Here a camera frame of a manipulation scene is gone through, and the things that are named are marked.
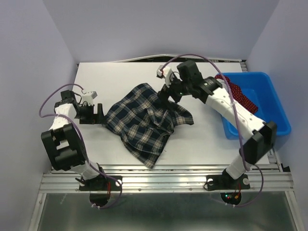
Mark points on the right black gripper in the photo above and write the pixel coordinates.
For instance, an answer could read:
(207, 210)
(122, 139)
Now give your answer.
(166, 92)

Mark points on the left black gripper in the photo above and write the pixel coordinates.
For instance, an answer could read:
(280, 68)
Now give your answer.
(98, 118)

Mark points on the navy plaid pleated skirt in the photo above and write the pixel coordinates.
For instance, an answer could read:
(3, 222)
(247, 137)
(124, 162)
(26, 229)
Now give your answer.
(144, 124)

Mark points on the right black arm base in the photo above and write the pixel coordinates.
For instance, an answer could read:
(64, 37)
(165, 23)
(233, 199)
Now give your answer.
(231, 190)

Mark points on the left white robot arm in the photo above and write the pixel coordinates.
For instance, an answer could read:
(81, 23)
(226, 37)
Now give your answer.
(63, 143)

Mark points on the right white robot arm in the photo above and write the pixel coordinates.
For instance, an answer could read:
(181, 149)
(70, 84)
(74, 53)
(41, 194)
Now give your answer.
(256, 136)

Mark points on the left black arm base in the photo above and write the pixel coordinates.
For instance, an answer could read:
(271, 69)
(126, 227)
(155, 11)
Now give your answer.
(104, 192)

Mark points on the red polka dot skirt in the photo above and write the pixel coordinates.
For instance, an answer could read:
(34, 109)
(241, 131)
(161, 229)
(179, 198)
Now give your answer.
(242, 99)

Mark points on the blue plastic bin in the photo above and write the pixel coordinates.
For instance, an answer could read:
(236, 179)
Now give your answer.
(258, 87)

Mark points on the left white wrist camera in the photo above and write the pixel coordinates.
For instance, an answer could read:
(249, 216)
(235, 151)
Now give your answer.
(87, 97)

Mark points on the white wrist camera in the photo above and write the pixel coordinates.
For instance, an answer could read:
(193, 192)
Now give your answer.
(167, 74)
(87, 97)

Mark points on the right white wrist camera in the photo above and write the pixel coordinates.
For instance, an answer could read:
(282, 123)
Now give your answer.
(167, 74)

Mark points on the aluminium rail frame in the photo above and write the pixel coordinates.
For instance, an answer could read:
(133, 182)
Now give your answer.
(171, 197)

